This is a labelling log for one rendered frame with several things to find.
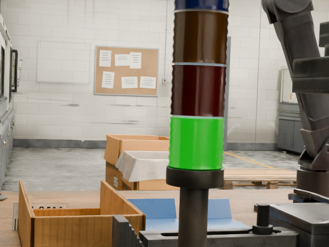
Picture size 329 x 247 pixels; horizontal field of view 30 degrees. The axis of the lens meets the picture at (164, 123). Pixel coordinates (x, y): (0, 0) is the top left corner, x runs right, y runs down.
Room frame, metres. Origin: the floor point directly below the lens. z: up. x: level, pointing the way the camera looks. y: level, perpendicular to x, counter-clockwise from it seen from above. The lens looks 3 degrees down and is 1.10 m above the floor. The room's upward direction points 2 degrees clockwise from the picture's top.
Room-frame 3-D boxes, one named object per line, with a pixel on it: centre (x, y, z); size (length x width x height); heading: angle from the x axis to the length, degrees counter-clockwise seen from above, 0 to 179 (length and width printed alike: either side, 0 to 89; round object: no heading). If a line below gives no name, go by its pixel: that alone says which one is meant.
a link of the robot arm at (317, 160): (1.07, -0.27, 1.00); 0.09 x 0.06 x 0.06; 4
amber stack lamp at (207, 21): (0.42, -0.02, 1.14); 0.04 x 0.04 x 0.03
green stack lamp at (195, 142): (0.42, -0.02, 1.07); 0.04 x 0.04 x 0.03
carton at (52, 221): (0.75, 0.11, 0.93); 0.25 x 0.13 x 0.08; 16
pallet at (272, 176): (7.41, -1.15, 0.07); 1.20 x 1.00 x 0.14; 105
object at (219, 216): (0.80, -0.08, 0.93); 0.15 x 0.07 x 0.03; 16
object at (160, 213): (0.79, 0.00, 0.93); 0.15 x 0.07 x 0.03; 15
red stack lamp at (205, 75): (0.42, -0.02, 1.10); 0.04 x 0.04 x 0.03
